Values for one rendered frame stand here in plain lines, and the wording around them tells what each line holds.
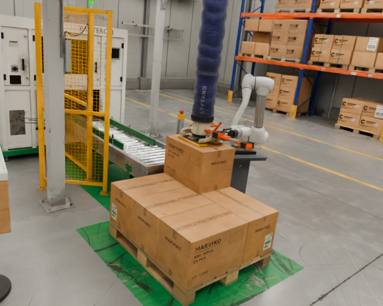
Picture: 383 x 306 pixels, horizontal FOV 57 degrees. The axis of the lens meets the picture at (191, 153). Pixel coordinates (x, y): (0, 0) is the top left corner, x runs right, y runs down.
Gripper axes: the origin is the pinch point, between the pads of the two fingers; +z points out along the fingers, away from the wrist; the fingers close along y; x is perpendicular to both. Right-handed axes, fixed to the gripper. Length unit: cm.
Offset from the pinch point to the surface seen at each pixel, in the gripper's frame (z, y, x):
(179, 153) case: 20.7, 24.6, 30.9
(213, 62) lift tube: 3, -64, 15
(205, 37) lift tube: 10, -84, 22
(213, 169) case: 7.7, 31.4, -4.5
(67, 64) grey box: 94, -47, 126
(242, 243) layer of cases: 25, 72, -65
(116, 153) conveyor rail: 37, 53, 129
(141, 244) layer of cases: 81, 88, -5
